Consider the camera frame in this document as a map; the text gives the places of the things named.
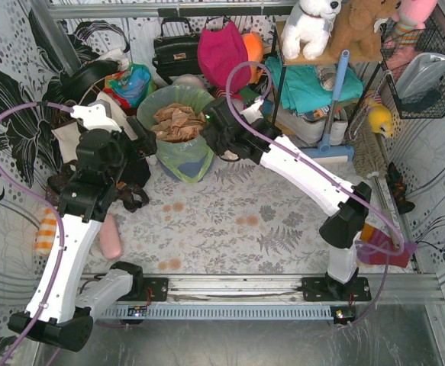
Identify magenta cloth bag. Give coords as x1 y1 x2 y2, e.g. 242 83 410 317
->
197 21 248 90

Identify blue floor squeegee mop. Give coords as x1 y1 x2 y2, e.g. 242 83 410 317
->
311 49 354 164

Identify orange checkered cloth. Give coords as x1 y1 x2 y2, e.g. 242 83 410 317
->
34 208 57 256

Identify colourful printed bag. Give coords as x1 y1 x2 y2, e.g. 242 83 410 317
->
103 63 156 115

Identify brown teddy bear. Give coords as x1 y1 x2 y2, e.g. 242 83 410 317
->
330 0 401 59

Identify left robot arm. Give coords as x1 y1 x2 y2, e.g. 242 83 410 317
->
8 117 157 352

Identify white sneakers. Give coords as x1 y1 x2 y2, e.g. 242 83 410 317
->
276 108 348 146

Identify black wire basket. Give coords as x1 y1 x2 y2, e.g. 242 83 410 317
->
381 18 445 120

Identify rainbow striped bag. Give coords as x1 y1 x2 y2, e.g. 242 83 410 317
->
239 86 274 116

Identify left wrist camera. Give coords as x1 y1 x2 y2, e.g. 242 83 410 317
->
70 100 121 132

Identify black leather handbag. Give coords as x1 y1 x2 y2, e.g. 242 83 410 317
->
152 17 202 85

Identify yellow plush duck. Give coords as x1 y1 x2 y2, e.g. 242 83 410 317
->
364 93 392 138

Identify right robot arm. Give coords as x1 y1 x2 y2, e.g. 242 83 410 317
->
202 100 372 302

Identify pink plush toy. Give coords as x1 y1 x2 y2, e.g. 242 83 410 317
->
388 0 437 45

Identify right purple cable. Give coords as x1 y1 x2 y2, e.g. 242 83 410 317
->
225 60 406 329

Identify pink white plush doll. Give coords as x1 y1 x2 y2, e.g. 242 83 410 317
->
211 88 246 111

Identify cream plush sheep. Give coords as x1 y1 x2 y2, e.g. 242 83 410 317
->
173 74 206 90

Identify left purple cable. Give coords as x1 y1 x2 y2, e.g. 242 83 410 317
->
0 101 78 366

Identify brown patterned handbag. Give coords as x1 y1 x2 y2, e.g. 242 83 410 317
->
45 160 151 213

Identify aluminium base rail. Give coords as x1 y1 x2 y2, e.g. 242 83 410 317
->
34 272 444 304

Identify cream canvas tote bag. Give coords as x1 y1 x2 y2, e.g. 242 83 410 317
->
53 91 135 164

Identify teal folded cloth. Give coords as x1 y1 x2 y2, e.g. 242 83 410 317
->
280 66 364 114

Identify crumpled brown paper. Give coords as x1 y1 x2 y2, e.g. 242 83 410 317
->
150 103 207 143

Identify orange plush toy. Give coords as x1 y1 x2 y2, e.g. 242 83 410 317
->
242 32 264 84

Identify purple cable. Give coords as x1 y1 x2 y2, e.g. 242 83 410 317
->
0 101 78 366
225 60 406 329

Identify black wooden shelf rack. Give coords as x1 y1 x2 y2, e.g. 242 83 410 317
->
272 21 383 122

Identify blue trash bin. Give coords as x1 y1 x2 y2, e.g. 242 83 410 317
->
156 143 214 185

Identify black round hat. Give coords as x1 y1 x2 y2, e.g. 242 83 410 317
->
60 59 120 101

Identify magenta striped sock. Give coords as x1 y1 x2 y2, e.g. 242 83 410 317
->
357 223 417 268

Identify pink plush roll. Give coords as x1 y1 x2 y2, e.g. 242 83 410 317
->
98 213 122 260

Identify silver foil bag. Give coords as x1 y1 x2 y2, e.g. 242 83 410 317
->
395 53 445 99

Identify white plush dog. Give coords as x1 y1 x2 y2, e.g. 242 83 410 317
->
281 0 342 60

